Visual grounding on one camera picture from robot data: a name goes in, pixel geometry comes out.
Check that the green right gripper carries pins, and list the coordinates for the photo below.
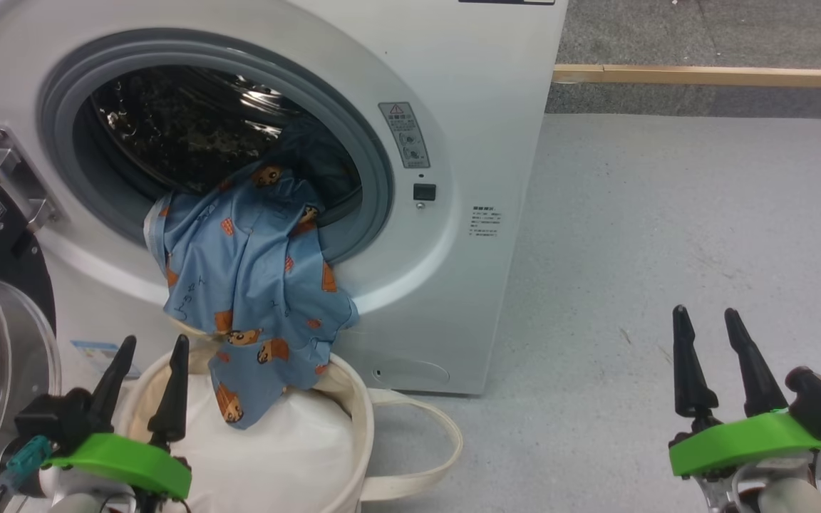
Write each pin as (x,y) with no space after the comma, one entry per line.
(738,442)

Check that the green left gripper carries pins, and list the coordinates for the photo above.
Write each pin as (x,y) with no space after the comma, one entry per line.
(132,463)

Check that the metal door hinge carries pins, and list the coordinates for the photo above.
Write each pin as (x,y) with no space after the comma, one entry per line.
(15,178)

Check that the steel washer drum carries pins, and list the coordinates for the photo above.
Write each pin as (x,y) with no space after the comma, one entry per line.
(168,128)

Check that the grey rubber door gasket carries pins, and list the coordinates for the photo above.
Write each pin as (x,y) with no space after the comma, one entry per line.
(61,128)

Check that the white front-load washing machine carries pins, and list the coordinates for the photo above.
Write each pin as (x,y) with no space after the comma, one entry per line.
(482,142)

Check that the black door latch socket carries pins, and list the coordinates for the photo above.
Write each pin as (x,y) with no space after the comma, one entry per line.
(424,192)

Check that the blue energy label sticker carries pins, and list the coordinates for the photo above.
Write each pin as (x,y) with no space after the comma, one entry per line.
(97,355)

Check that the cream canvas laundry basket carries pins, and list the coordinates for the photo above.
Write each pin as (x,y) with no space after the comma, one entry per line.
(364,420)

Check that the round white filter cover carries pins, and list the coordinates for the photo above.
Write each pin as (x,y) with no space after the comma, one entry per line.
(410,372)

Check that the grey warning sticker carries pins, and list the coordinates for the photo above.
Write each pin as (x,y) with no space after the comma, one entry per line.
(405,135)

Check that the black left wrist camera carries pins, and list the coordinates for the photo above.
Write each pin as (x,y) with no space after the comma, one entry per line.
(54,420)

